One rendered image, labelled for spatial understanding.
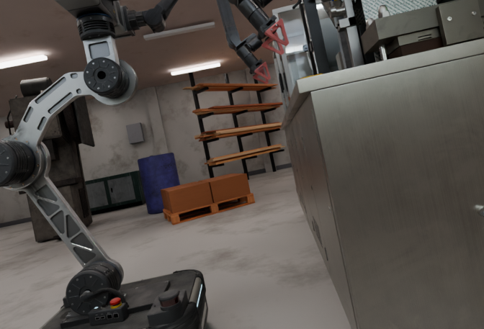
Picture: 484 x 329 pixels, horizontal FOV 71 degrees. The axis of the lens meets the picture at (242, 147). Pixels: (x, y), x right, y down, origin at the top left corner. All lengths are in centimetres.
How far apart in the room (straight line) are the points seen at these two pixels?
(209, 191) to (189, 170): 520
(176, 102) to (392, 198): 904
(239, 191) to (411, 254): 374
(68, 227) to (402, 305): 128
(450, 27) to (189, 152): 886
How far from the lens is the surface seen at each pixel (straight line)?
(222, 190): 455
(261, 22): 117
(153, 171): 580
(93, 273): 145
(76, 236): 164
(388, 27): 109
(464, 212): 107
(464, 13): 116
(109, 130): 1018
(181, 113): 974
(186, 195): 443
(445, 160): 104
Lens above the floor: 74
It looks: 1 degrees up
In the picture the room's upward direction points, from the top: 12 degrees counter-clockwise
